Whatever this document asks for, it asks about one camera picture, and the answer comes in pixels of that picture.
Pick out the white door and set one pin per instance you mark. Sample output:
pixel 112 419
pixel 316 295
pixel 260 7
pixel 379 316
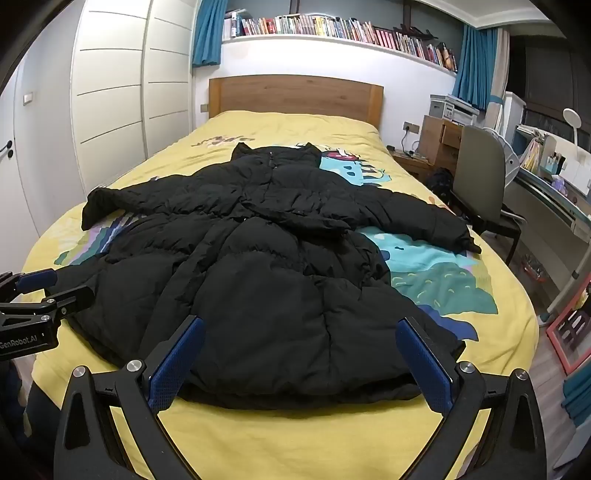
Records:
pixel 23 194

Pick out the pink picture frame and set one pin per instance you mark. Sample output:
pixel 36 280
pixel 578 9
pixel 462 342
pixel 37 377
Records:
pixel 556 342

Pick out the white printer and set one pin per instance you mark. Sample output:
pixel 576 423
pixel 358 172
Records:
pixel 450 108

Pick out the white wall shelf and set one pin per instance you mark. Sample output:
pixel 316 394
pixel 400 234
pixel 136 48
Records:
pixel 323 42

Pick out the wall socket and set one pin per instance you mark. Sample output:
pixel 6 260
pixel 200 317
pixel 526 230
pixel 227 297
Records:
pixel 411 127

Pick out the white wardrobe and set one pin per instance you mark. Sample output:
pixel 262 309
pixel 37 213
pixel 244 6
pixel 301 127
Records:
pixel 115 92

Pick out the white desk lamp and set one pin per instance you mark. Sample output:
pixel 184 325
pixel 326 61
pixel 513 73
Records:
pixel 572 117

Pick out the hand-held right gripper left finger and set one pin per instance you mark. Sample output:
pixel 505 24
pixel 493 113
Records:
pixel 178 357

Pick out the white tall cabinet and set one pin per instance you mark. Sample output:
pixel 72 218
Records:
pixel 512 113

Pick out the teal storage box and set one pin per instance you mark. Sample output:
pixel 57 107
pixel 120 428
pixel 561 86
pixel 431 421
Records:
pixel 577 392

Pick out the black puffer jacket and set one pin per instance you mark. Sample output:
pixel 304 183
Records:
pixel 258 277

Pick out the wooden drawer cabinet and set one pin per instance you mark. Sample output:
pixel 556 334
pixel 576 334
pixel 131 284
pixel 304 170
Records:
pixel 431 138

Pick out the white desk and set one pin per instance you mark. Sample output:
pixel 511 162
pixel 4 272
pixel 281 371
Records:
pixel 545 205

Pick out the white fan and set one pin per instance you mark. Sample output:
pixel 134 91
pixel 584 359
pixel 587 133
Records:
pixel 515 157

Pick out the yellow printed bed cover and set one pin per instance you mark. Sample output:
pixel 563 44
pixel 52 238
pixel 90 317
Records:
pixel 286 129

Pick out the wooden headboard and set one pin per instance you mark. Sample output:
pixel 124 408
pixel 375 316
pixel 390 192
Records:
pixel 295 97

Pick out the row of books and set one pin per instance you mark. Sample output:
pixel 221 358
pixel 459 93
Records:
pixel 323 25

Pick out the wooden nightstand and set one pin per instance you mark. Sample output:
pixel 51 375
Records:
pixel 415 166

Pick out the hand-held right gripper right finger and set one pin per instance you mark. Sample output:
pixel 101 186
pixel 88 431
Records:
pixel 422 364

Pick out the grey office chair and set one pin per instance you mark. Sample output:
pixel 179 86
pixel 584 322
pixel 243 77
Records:
pixel 480 170

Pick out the dark backpack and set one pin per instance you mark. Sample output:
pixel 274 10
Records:
pixel 441 182

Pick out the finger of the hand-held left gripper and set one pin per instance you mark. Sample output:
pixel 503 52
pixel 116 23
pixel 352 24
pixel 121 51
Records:
pixel 37 279
pixel 69 301

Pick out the teal pen holder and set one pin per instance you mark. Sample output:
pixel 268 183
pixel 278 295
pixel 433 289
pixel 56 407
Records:
pixel 551 168

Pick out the blue curtain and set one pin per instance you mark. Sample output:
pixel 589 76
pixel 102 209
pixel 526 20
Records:
pixel 207 32
pixel 473 69

